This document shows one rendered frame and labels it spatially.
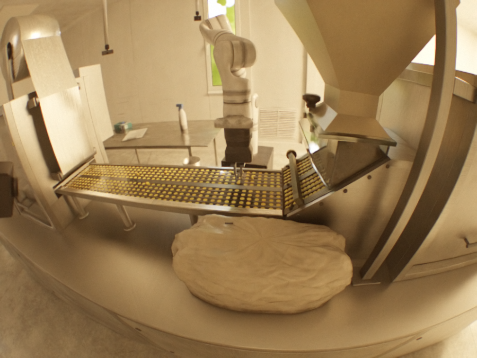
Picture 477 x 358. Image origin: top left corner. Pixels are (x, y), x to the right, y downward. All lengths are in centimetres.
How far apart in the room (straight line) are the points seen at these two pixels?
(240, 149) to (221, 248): 27
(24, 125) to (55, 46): 33
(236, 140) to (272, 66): 236
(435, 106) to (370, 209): 27
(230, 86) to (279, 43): 238
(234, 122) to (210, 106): 252
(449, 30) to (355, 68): 20
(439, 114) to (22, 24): 116
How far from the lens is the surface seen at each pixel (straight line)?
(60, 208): 93
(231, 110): 50
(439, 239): 66
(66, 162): 86
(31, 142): 86
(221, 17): 79
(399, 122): 66
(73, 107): 89
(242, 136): 52
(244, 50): 49
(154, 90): 330
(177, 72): 309
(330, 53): 39
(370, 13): 39
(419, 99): 60
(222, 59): 48
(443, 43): 40
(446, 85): 39
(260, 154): 112
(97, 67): 118
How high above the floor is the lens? 128
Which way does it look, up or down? 32 degrees down
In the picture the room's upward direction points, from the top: 2 degrees counter-clockwise
